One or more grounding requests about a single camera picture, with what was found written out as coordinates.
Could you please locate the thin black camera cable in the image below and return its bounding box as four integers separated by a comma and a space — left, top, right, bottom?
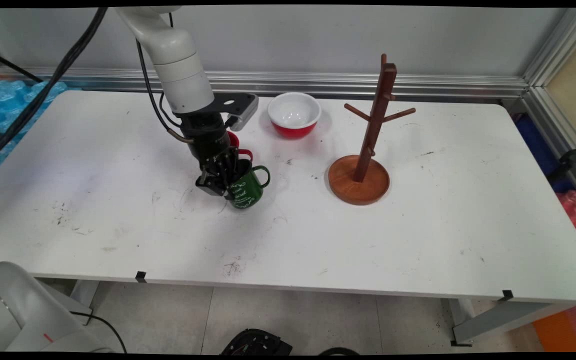
135, 12, 195, 145

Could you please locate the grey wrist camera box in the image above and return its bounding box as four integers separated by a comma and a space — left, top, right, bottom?
227, 95, 260, 132

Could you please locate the black device on floor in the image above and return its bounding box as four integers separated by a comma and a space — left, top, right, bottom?
220, 328, 294, 356

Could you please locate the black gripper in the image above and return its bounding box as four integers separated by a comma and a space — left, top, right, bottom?
182, 112, 252, 198

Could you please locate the white rounded machine housing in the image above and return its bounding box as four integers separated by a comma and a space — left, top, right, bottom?
0, 261, 114, 353

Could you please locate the grey table leg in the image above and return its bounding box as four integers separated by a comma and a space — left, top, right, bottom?
69, 279, 100, 325
449, 297, 576, 347

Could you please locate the aluminium frame rail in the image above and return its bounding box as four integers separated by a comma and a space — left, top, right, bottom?
0, 65, 530, 100

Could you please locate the red enamel mug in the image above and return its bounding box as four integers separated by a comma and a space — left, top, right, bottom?
226, 131, 254, 162

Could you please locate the orange floor mat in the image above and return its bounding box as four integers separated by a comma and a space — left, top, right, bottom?
533, 305, 576, 352

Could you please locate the blue plastic bin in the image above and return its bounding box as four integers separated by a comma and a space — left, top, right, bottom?
513, 112, 576, 193

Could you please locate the aluminium frame post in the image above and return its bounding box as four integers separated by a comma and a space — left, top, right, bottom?
520, 7, 576, 211

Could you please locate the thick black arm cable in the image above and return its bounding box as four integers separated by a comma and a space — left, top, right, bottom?
0, 7, 110, 167

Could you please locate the brown wooden mug tree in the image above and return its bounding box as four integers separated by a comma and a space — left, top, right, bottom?
328, 54, 417, 206

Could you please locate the green enamel mug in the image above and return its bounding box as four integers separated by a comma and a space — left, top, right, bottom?
225, 165, 272, 210

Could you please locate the red bowl white inside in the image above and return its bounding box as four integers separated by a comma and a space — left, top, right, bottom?
267, 92, 323, 140

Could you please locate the thin black rod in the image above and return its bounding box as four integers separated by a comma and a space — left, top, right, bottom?
0, 47, 44, 84

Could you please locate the black cable on floor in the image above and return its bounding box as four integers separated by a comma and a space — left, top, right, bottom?
69, 310, 129, 354

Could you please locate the red plastic bag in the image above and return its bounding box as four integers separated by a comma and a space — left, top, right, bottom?
555, 190, 576, 258

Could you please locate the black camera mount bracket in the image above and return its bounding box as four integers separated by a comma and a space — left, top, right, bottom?
207, 92, 258, 119

